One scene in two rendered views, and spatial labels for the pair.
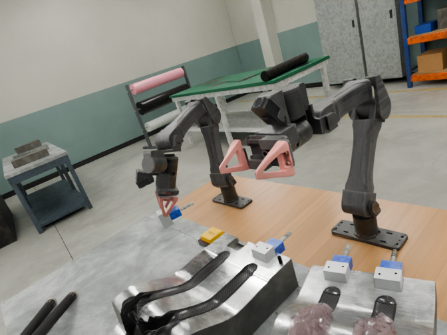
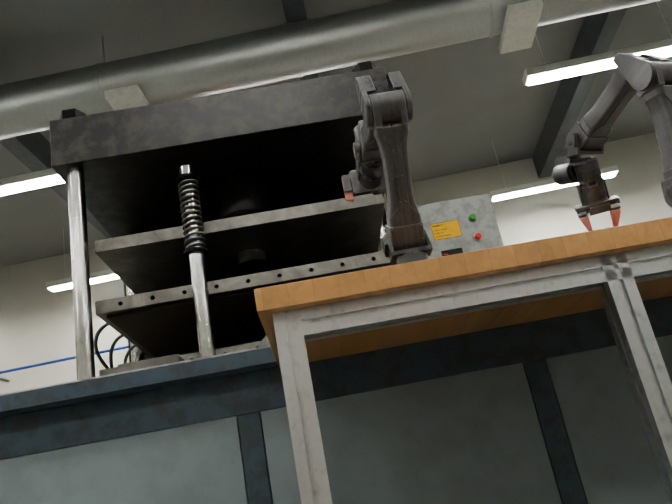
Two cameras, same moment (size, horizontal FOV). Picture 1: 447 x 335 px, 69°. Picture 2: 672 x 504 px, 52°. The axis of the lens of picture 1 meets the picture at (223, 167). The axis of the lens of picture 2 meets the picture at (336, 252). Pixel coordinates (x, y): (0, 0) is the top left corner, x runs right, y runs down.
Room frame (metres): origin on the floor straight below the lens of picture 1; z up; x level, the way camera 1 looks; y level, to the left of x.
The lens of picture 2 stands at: (1.32, -1.49, 0.44)
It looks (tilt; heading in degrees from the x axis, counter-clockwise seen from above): 21 degrees up; 122
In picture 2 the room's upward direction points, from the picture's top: 11 degrees counter-clockwise
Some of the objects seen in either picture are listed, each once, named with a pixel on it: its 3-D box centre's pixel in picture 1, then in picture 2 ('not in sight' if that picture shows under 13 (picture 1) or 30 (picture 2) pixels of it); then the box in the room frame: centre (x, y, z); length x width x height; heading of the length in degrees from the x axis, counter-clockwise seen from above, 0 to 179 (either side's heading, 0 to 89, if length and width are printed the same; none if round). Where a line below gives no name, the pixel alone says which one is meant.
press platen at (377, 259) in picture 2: not in sight; (260, 309); (-0.39, 0.61, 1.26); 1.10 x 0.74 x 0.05; 35
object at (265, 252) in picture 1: (275, 245); not in sight; (0.74, -0.07, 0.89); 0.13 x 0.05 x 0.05; 125
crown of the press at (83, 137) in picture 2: not in sight; (242, 198); (-0.36, 0.57, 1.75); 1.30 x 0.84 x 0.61; 35
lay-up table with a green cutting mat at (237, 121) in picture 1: (245, 104); not in sight; (4.95, -0.61, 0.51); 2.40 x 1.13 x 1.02; 34
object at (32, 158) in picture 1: (41, 177); not in sight; (4.62, 2.54, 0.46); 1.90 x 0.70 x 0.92; 30
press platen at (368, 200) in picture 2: not in sight; (252, 254); (-0.39, 0.62, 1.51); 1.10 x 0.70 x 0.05; 35
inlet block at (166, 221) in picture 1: (177, 211); not in sight; (1.05, 0.20, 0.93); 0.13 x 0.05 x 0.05; 105
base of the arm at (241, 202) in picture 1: (229, 193); not in sight; (1.27, 0.01, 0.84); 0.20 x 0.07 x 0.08; 36
